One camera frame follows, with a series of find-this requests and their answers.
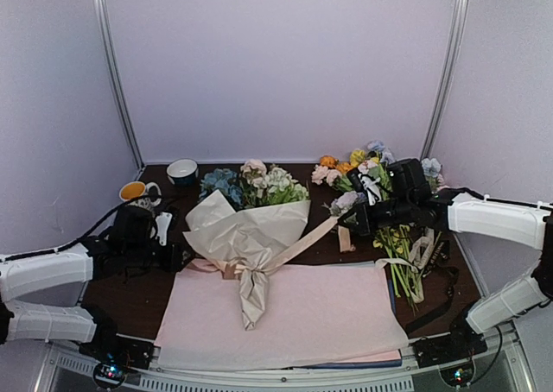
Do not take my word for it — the pile of fake flowers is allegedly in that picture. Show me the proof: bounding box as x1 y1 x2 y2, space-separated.
310 140 446 311

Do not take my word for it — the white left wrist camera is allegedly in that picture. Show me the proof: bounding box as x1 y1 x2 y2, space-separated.
152 212 177 247

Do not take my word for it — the cream ribbon on flower pile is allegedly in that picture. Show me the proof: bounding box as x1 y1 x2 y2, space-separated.
373 225 442 310

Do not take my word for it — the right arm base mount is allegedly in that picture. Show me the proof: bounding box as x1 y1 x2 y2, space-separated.
413 335 488 389

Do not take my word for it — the beige ribbon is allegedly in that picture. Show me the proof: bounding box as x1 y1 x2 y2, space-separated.
184 217 355 280

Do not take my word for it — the front aluminium rail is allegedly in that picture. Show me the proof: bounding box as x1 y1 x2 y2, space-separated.
36 318 531 392

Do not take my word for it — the patterned mug with yellow inside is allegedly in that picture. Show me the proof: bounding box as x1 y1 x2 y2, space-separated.
119 181 162 212

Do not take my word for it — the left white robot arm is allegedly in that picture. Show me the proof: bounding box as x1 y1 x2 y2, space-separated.
1 205 190 361

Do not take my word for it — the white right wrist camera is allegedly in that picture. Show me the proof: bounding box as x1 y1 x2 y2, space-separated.
346 168 384 205

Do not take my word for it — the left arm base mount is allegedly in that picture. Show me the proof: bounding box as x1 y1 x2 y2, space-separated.
77 335 155 390

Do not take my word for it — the aluminium frame post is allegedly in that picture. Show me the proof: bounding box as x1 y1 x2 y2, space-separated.
92 0 145 170
420 0 469 159

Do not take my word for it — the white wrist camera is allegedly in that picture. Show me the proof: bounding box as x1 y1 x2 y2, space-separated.
152 212 177 247
346 168 384 205

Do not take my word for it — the grey-white wrapping paper sheet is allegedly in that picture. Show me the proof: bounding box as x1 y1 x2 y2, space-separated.
183 191 310 331

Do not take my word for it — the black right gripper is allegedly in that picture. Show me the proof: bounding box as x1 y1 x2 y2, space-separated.
338 194 415 236

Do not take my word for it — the white bowl with dark outside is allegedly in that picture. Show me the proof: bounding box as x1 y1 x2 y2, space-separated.
166 159 199 187

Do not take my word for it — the white hydrangea green leaf bunch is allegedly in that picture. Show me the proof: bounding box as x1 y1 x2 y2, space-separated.
252 165 309 205

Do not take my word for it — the left aluminium frame post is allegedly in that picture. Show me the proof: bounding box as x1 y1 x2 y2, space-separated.
92 0 145 170

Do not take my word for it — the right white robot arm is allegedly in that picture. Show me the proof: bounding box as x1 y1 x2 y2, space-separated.
339 159 552 359

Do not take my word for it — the stack of pastel paper sheets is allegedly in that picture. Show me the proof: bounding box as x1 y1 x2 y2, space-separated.
155 265 409 371

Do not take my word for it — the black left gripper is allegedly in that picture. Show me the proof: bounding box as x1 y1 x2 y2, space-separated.
124 240 196 273

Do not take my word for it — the pink flower long stem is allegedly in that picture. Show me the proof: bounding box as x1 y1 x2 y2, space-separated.
240 159 268 194

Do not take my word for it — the right aluminium frame post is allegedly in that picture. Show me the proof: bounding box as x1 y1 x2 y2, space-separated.
420 0 469 159

